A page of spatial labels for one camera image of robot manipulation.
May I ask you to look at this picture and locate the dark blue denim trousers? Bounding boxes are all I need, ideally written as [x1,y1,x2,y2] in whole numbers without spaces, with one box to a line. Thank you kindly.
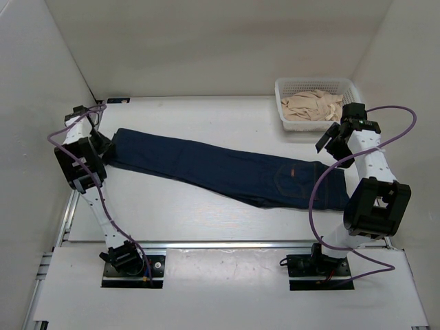
[109,127,351,211]

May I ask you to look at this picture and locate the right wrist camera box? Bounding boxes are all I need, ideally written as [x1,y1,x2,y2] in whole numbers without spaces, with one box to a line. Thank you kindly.
[340,102,367,123]

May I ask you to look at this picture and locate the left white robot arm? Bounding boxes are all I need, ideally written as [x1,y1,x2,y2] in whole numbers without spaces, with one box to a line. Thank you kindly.
[47,104,146,276]

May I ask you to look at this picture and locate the beige trousers in basket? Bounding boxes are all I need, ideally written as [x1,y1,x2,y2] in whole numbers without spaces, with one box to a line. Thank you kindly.
[280,89,343,122]

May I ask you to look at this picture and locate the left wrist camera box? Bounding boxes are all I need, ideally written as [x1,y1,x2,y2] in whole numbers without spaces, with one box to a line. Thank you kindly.
[72,105,89,117]

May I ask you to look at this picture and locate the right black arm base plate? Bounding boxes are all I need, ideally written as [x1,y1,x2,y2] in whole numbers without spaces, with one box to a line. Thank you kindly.
[279,254,355,292]

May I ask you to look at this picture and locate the white plastic mesh basket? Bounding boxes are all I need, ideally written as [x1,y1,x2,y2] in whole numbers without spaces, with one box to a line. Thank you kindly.
[274,77,361,132]

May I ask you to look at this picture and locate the blue label sticker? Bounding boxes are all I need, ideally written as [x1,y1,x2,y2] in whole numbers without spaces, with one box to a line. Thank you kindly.
[106,98,131,104]

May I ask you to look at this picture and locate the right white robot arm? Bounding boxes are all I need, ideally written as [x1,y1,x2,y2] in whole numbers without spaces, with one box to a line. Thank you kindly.
[309,102,411,275]

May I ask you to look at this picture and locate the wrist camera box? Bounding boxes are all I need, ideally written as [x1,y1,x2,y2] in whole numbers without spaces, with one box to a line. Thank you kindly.
[340,102,367,123]
[72,105,89,117]

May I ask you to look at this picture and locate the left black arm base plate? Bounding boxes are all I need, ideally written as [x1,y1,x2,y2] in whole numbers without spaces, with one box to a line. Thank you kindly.
[101,254,166,289]

